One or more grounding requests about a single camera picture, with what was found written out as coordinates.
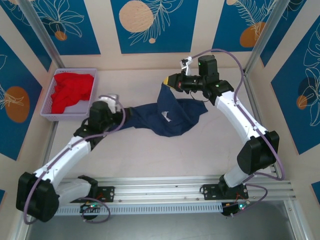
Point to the navy blue t-shirt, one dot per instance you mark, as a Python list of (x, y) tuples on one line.
[(175, 117)]

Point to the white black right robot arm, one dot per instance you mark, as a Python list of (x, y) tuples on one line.
[(235, 117)]

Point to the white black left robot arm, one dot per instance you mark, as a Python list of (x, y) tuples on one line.
[(65, 157)]

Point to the red cloth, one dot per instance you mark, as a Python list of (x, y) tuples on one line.
[(70, 90)]

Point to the lavender plastic basket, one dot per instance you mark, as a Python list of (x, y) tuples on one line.
[(46, 110)]

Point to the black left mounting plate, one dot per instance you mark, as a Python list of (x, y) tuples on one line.
[(108, 193)]

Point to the black mounting plate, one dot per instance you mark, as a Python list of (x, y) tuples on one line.
[(210, 192), (108, 193)]

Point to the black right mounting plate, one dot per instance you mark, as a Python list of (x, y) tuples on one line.
[(210, 192)]

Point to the aluminium side rail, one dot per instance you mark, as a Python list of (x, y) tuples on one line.
[(249, 87), (51, 137)]

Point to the aluminium corner post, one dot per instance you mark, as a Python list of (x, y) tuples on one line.
[(266, 35), (41, 32)]

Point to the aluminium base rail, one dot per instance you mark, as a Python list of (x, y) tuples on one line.
[(160, 192)]

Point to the aluminium frame bar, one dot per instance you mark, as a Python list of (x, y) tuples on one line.
[(15, 232), (297, 225)]

